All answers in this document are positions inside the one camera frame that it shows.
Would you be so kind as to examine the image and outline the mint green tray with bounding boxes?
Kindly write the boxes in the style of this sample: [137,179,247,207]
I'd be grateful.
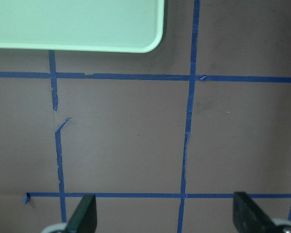
[0,0,165,53]

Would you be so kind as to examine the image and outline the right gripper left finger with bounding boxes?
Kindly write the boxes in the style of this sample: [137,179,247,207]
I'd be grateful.
[65,195,97,233]

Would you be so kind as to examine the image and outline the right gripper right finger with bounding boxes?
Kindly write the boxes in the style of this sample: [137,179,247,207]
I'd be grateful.
[233,192,277,233]

